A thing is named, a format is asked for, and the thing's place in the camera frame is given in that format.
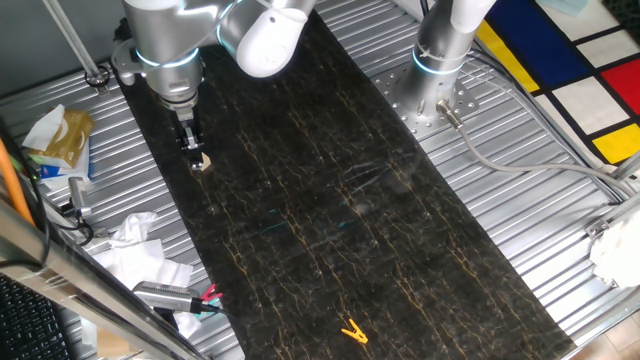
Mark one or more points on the grey camera stand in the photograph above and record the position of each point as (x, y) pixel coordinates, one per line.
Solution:
(78, 195)

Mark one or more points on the silver camera stand pole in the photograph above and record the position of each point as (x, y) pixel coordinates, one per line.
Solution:
(70, 37)

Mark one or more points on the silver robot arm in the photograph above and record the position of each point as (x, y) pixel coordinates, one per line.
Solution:
(165, 35)

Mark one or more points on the black keyboard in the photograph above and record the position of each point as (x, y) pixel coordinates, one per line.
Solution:
(30, 325)

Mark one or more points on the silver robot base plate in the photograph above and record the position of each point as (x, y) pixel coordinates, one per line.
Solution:
(387, 85)

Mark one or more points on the pale blue paper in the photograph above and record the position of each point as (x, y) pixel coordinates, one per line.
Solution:
(565, 6)

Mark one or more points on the ribbed silver camera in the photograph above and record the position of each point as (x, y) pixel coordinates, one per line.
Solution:
(160, 295)

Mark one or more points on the black marble pattern mat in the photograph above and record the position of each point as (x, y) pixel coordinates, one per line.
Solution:
(325, 225)

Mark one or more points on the orange clothespin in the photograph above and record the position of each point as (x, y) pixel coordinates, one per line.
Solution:
(356, 334)

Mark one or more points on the aluminium profile with bracket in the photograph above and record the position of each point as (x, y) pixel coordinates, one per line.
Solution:
(597, 227)

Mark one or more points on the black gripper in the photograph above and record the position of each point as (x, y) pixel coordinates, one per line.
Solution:
(184, 122)

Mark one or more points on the green plastic clip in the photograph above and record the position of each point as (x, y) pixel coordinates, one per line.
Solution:
(216, 302)

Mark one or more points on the white pulled tissue sheet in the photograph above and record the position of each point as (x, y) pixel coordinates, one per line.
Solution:
(45, 130)

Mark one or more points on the blue white tissue pack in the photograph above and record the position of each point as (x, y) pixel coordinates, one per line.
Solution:
(55, 172)

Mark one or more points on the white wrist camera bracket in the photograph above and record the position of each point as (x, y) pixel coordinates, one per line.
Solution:
(122, 62)

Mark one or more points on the small wooden block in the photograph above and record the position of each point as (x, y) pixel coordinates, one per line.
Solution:
(207, 161)

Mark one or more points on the red plastic clip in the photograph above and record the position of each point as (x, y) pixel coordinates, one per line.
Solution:
(211, 292)

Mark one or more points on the crumpled white tissue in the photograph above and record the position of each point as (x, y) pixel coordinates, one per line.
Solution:
(132, 227)

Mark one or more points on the colour block patterned cloth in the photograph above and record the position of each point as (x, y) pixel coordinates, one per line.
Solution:
(530, 40)

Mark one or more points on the white cloth bundle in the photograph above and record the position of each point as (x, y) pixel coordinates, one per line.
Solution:
(617, 250)

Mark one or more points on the yellow tissue box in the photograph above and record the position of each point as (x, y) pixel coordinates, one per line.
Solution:
(70, 137)

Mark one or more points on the aluminium frame bar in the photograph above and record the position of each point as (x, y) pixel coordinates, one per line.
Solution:
(75, 280)

